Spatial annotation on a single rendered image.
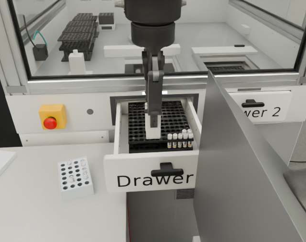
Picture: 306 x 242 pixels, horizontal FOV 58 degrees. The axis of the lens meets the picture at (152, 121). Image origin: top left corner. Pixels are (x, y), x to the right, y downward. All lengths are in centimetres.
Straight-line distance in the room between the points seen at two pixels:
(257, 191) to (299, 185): 12
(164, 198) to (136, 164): 57
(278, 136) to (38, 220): 85
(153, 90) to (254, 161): 22
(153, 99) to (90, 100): 45
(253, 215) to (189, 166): 34
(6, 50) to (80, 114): 28
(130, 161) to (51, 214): 26
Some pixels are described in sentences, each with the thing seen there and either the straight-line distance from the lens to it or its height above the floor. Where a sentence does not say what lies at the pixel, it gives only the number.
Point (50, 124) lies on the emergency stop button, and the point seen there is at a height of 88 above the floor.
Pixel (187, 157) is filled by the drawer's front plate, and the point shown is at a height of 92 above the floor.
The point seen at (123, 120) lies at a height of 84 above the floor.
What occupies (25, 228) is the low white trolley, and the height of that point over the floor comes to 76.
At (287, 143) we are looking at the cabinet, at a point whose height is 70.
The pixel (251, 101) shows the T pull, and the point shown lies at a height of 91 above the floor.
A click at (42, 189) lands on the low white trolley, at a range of 86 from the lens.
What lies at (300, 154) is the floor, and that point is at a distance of 239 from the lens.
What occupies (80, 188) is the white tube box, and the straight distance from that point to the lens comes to 78.
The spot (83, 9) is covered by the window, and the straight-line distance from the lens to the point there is 84.
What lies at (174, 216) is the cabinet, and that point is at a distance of 131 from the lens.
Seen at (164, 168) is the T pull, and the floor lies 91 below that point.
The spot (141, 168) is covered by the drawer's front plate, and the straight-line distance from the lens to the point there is 67.
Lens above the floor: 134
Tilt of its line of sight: 32 degrees down
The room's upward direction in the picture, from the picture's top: straight up
